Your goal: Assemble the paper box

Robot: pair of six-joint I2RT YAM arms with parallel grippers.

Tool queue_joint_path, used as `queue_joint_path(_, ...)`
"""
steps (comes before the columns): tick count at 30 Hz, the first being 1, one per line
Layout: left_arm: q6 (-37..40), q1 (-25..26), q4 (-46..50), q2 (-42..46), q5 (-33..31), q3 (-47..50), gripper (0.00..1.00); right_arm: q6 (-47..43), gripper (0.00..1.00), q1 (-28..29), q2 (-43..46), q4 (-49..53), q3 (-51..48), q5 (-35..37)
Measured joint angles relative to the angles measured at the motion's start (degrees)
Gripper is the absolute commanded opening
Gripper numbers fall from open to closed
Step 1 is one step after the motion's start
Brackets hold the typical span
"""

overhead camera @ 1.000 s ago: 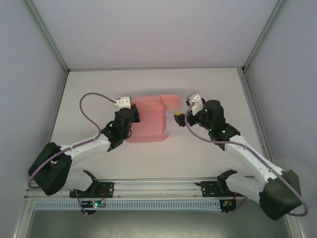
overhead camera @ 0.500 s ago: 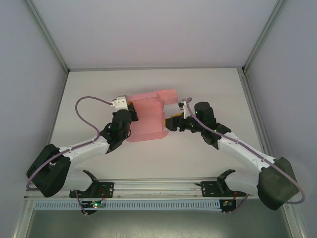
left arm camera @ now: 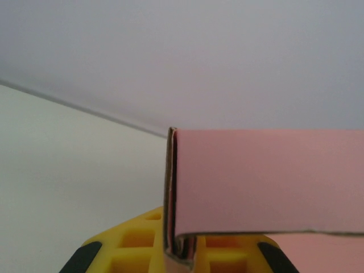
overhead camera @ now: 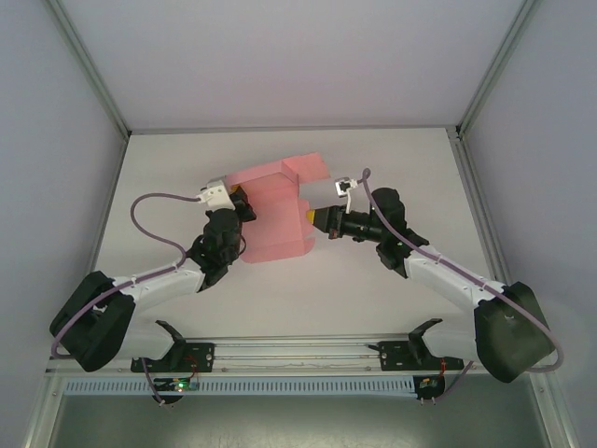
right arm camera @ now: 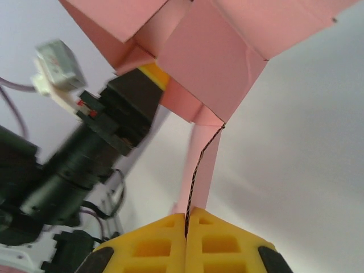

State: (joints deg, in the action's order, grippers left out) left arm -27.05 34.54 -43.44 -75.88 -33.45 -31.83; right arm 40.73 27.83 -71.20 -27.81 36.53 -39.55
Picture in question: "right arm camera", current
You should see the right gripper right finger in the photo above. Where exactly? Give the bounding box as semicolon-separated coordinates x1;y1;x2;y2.
186;206;297;273

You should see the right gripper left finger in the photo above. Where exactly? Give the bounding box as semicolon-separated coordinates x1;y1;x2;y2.
76;212;188;273

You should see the pink cardboard box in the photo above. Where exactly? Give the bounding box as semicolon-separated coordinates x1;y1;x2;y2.
58;0;351;217

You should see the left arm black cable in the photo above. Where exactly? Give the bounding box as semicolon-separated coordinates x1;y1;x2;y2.
81;169;127;221

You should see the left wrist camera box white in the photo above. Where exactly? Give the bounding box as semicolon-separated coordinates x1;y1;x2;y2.
30;38;87;120

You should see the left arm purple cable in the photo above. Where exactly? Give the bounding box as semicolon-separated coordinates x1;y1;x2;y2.
0;77;108;240

